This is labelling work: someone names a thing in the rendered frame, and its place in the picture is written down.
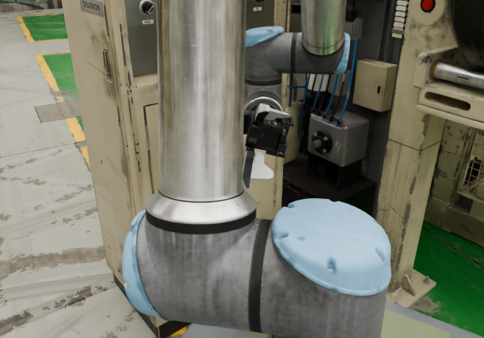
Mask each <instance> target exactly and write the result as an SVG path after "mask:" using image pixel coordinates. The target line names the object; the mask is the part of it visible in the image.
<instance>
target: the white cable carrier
mask: <svg viewBox="0 0 484 338"><path fill-rule="evenodd" d="M397 5H401V6H396V10H399V11H397V12H396V13H395V16H400V17H395V21H397V22H395V23H394V28H393V29H395V30H403V31H405V23H406V17H407V13H408V5H409V0H398V1H397ZM392 36H393V37H399V38H402V35H400V34H396V33H393V35H392Z"/></svg>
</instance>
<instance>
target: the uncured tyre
mask: <svg viewBox="0 0 484 338"><path fill-rule="evenodd" d="M447 3H448V15H449V25H450V28H451V31H452V35H453V38H454V40H455V42H456V44H457V46H458V48H459V49H460V51H461V53H462V55H463V57H464V58H465V60H466V61H467V62H468V63H469V64H470V65H471V66H472V67H474V68H476V69H478V70H481V71H484V0H447Z"/></svg>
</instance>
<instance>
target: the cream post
mask: <svg viewBox="0 0 484 338"><path fill-rule="evenodd" d="M423 1H424V0H409V5H408V13H407V17H406V23H405V32H404V38H403V45H402V50H401V54H400V63H399V67H398V76H397V81H396V85H395V94H394V99H393V108H392V112H391V117H390V126H389V131H388V135H387V144H386V149H385V158H384V162H383V167H382V176H381V180H380V188H379V194H378V199H377V207H376V212H375V220H376V221H377V224H379V225H381V226H382V228H383V229H384V231H385V233H386V234H387V237H388V239H389V241H390V248H391V255H390V267H391V278H390V282H389V285H388V290H387V291H388V292H390V293H394V292H395V291H396V290H397V289H398V288H400V287H401V286H402V283H403V276H404V275H408V276H409V279H411V273H412V270H413V264H414V260H415V257H416V250H417V247H418V241H419V237H420V234H421V227H422V224H423V220H424V214H425V211H426V204H427V201H428V197H429V191H430V188H431V181H432V178H433V174H434V168H435V165H436V158H437V155H438V151H439V145H440V142H441V138H442V132H443V128H444V122H445V119H444V118H442V117H437V116H435V115H430V114H428V113H425V112H421V111H418V110H416V105H417V104H418V94H419V90H420V89H418V88H415V87H413V80H414V76H415V71H416V64H417V59H418V55H419V53H423V52H426V51H429V50H434V49H437V48H443V47H445V46H448V45H454V44H456V42H455V40H454V38H453V35H452V31H451V28H450V25H449V15H448V3H447V0H432V1H433V6H432V8H431V9H428V10H425V9H424V8H423V6H422V3H423Z"/></svg>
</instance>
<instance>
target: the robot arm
mask: <svg viewBox="0 0 484 338"><path fill-rule="evenodd" d="M300 6H301V20H302V32H284V29H283V28H282V27H279V26H274V27H258V28H253V29H250V30H247V31H246V0H156V22H157V57H158V126H159V161H160V187H159V189H158V190H157V191H156V192H155V193H154V194H153V195H152V196H151V197H150V198H148V200H147V201H146V203H145V210H142V211H141V212H139V214H137V215H136V217H135V218H134V219H133V222H132V223H131V224H130V227H131V232H129V233H127V236H126V239H125V245H124V249H123V256H122V277H123V280H124V281H125V292H126V294H127V297H128V299H129V301H130V302H131V304H132V305H133V307H134V308H136V309H137V310H138V311H139V312H141V313H144V314H147V315H150V316H156V317H159V318H161V319H163V320H166V321H182V322H188V323H193V324H203V325H208V326H218V327H223V328H229V329H239V330H244V331H250V332H258V333H263V334H269V336H268V337H267V338H380V337H381V332H382V323H383V319H384V313H385V304H386V299H387V290H388V285H389V282H390V278H391V267H390V255H391V248H390V241H389V239H388V237H387V234H386V233H385V231H384V229H383V228H382V226H381V225H379V224H377V221H376V220H375V219H374V218H373V217H371V216H370V215H368V214H367V213H365V212H364V211H362V210H360V209H358V208H356V207H354V206H352V205H349V204H346V203H343V202H339V201H338V202H331V201H330V200H328V199H320V198H311V199H304V200H297V201H294V202H292V203H290V204H289V205H288V206H287V207H283V208H281V209H280V210H279V211H278V212H277V214H276V215H275V217H274V219H273V220H269V219H262V218H256V201H255V199H254V198H253V197H252V196H251V195H250V194H249V193H248V192H247V191H246V190H245V189H244V188H243V185H242V182H243V184H244V186H245V188H246V189H249V185H250V180H252V179H271V178H272V177H273V176H274V172H273V171H272V170H271V169H270V168H269V167H267V166H266V165H265V164H264V155H263V153H261V152H259V151H255V152H254V149H261V150H264V151H266V154H269V155H272V156H278V157H282V158H284V157H285V155H284V154H285V151H286V148H287V141H286V139H287V134H288V131H289V129H290V126H292V127H294V123H293V119H292V117H290V115H289V114H287V113H285V112H284V111H283V107H282V74H328V75H330V76H332V75H334V74H343V73H344V72H345V70H346V67H347V62H348V59H349V47H350V36H349V34H347V33H345V32H344V25H345V16H346V0H300ZM243 135H247V136H246V143H245V147H246V152H245V156H244V161H243ZM279 152H280V153H282V154H279ZM254 156H255V160H254ZM253 162H254V163H253Z"/></svg>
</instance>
